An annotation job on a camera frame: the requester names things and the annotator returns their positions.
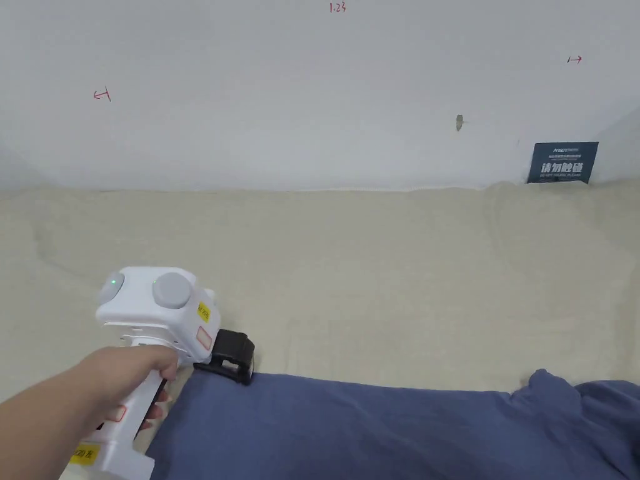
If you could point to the person's left hand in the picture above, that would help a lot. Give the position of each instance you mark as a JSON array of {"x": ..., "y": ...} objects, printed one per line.
[{"x": 131, "y": 376}]

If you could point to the bed with beige sheet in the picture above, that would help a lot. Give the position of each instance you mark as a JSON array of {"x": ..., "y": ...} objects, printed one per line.
[{"x": 360, "y": 280}]

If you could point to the dark blue shirt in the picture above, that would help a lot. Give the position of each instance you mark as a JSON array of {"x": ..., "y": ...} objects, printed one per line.
[{"x": 380, "y": 430}]

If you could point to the dark blue sign card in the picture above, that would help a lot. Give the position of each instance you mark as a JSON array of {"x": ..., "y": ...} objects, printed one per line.
[{"x": 562, "y": 163}]

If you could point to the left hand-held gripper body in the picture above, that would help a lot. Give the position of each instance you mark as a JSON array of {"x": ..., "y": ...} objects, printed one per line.
[{"x": 170, "y": 320}]

